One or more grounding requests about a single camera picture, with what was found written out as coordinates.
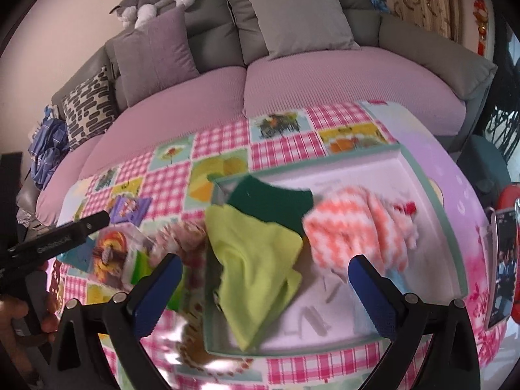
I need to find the pink white fuzzy sock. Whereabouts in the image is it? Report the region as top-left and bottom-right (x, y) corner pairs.
(302, 186), (419, 275)

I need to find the blue clothing pile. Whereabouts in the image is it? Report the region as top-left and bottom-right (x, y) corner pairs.
(28, 105), (70, 190)

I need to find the smartphone on stand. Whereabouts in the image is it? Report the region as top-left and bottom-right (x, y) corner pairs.
(487, 208), (519, 329)

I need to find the clear box with orange print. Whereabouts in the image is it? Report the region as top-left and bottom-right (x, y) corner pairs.
(89, 223), (153, 291)

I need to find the right grey cushion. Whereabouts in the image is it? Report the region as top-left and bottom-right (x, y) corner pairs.
(249, 0), (359, 59)

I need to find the teal chair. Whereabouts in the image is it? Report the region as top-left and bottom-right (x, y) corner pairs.
(457, 135), (511, 208)

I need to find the beige patterned scrunchie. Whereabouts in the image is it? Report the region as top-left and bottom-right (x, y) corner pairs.
(149, 220), (206, 267)

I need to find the grey white plush toy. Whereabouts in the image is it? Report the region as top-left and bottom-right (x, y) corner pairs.
(109, 0), (196, 28)

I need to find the purple snack pouch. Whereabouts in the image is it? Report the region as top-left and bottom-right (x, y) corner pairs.
(110, 195), (152, 227)

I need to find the grey cushion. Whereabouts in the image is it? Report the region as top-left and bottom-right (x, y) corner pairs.
(113, 5), (199, 107)
(249, 0), (359, 59)

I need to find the red white pipe cleaner toy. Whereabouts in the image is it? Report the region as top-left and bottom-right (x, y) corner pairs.
(394, 201), (417, 216)

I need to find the left grey cushion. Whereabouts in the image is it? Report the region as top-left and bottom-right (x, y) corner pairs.
(113, 5), (199, 107)

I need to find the red round stool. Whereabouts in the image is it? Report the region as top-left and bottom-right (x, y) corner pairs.
(495, 182), (520, 210)

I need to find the teal shallow tray box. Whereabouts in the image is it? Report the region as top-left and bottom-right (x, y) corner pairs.
(203, 144), (468, 358)

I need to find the grey sofa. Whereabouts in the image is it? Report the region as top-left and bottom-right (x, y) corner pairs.
(16, 0), (497, 226)

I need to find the pink checkered tablecloth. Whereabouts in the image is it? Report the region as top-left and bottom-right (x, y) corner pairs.
(58, 101), (506, 389)

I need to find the person left hand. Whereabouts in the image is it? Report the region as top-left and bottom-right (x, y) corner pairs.
(0, 287), (60, 382)

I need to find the green yellow sponge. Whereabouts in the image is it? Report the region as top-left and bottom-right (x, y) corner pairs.
(227, 175), (314, 236)

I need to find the green tissue pack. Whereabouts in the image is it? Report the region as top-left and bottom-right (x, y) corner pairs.
(130, 251), (186, 312)

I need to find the teal plastic container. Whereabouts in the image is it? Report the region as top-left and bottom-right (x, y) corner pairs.
(57, 237), (95, 273)

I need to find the black white patterned cushion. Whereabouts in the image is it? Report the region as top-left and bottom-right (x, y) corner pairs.
(62, 65), (118, 151)

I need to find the yellow green cloth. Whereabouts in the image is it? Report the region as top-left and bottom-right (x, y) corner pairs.
(204, 204), (303, 352)

